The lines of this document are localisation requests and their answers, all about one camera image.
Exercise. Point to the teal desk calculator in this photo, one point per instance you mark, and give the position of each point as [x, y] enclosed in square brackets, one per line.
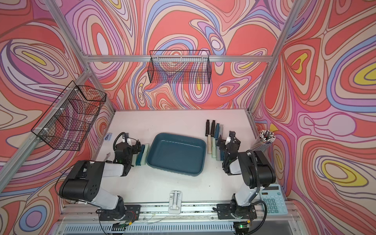
[274, 199]

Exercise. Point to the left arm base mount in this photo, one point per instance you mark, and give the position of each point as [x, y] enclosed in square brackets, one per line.
[126, 213]

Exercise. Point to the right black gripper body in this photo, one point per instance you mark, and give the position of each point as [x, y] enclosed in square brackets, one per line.
[223, 143]

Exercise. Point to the pencil cup holder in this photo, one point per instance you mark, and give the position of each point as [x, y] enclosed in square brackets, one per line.
[264, 141]

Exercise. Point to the black wire basket left wall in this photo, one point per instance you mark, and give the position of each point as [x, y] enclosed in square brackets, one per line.
[72, 118]

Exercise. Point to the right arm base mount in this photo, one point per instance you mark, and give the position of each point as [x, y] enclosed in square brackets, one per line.
[231, 211]

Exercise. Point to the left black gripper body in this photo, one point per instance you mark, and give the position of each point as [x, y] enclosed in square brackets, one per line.
[132, 151]

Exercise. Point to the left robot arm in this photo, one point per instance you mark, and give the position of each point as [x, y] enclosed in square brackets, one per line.
[83, 183]

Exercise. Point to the black wire basket wall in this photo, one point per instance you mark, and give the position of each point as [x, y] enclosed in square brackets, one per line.
[179, 67]
[72, 118]

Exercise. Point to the teal pliers left group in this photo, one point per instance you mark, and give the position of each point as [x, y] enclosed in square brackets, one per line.
[140, 155]

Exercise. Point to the white center rail bracket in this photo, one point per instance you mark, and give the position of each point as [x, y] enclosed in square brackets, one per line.
[175, 202]

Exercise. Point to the teal plastic storage box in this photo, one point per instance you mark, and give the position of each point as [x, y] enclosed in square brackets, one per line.
[177, 154]

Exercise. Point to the black wire basket back wall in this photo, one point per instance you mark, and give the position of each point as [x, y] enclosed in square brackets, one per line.
[179, 67]

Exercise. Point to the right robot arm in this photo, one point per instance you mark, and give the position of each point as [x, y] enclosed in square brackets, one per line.
[254, 167]

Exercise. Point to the small blue clip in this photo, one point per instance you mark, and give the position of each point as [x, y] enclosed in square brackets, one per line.
[108, 136]

